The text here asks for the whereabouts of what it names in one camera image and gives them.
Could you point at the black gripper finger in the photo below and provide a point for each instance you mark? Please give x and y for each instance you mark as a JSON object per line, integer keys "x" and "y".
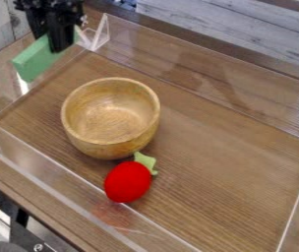
{"x": 60, "y": 32}
{"x": 37, "y": 26}

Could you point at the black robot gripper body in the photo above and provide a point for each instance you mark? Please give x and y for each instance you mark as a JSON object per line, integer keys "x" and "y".
{"x": 39, "y": 8}

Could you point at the green rectangular block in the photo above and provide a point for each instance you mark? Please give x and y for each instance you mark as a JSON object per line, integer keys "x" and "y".
{"x": 37, "y": 59}

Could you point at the brown wooden bowl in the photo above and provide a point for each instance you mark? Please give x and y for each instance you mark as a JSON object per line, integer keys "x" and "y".
{"x": 110, "y": 117}

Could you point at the red plush strawberry toy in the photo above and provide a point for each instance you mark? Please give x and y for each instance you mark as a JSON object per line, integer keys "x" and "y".
{"x": 128, "y": 181}

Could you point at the clear acrylic tray enclosure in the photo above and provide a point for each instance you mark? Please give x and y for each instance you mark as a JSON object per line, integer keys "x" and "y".
{"x": 226, "y": 193}

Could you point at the black metal frame bracket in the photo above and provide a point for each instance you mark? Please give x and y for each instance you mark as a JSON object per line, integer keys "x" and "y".
{"x": 23, "y": 237}

